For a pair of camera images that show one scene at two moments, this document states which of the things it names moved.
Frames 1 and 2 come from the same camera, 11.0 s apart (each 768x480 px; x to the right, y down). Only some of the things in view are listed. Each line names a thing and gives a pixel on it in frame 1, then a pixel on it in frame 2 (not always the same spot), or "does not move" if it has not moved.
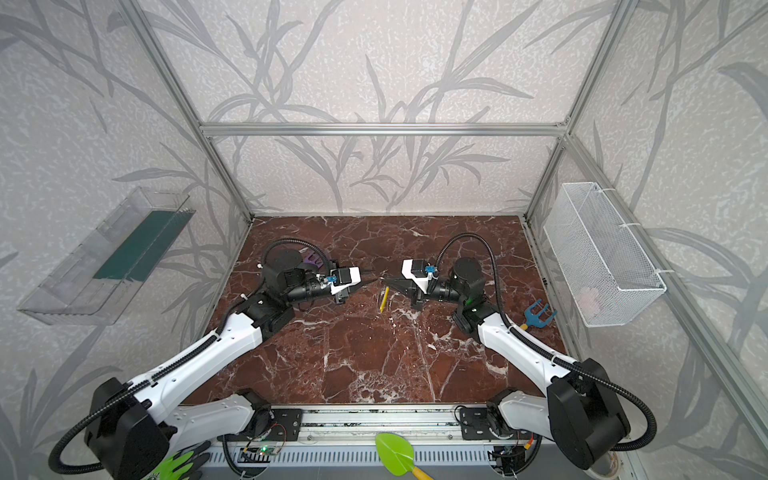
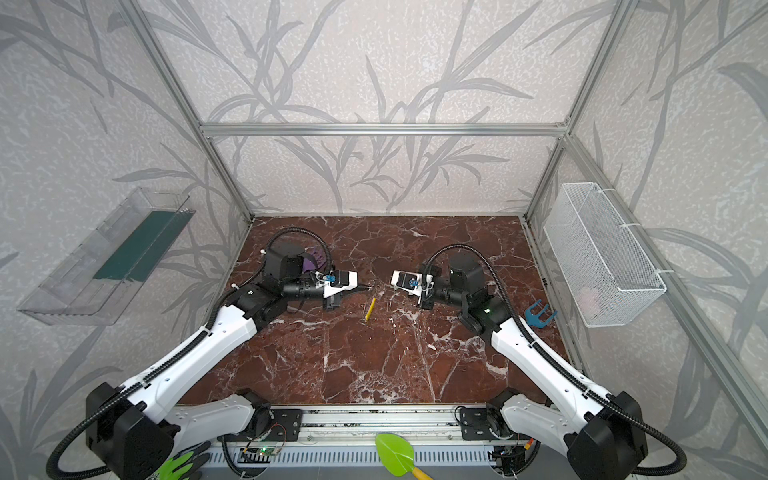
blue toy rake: [534, 320] does not move
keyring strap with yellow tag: [385, 298] -> [372, 305]
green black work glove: [182, 466] does not move
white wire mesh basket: [608, 277] does not move
